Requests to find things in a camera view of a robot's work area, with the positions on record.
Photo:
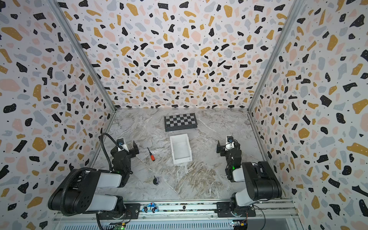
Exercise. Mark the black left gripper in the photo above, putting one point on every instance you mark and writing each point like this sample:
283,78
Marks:
130,149

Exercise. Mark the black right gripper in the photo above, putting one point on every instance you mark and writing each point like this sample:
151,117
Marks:
223,150

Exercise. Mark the red handled screwdriver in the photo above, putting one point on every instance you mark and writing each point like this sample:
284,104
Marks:
151,155

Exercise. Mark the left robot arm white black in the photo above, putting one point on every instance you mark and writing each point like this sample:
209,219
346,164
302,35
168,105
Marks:
77,194

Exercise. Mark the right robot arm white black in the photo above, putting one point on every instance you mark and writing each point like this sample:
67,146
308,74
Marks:
260,181

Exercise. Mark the white plastic bin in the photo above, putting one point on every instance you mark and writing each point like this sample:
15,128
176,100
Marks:
181,150

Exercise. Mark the small dark spinning top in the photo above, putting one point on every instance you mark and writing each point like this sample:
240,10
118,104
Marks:
156,181

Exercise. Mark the black grey chessboard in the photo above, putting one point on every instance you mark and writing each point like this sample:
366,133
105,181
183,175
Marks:
180,122

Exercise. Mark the blue toy car sticker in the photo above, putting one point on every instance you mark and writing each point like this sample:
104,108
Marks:
151,207

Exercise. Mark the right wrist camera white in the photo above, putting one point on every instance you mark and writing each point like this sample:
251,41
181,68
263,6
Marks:
229,143

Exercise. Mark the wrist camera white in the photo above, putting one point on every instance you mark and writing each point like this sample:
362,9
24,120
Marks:
122,143
229,143

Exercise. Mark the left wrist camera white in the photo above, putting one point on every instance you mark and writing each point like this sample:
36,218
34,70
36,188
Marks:
122,143

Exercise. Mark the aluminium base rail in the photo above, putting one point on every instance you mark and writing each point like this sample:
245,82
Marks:
277,214

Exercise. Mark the left aluminium corner post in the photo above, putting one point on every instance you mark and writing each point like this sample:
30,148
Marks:
56,10

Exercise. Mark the aluminium corner post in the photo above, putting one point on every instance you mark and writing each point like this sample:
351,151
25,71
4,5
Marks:
56,10
295,9

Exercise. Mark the right aluminium corner post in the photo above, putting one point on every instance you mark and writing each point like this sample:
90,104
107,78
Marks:
295,9

